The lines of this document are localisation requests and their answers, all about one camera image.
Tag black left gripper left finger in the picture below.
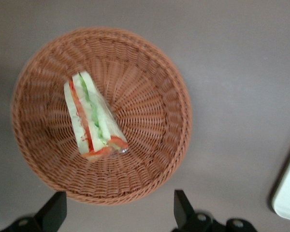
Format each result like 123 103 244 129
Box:
0 191 68 232

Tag triangle sandwich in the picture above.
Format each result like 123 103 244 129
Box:
63 71 130 160

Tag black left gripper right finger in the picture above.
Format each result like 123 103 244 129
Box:
172 189 253 232

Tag cream plastic tray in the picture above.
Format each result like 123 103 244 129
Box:
271 142 290 223

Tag brown round wicker basket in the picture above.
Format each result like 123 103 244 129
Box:
11 27 193 206

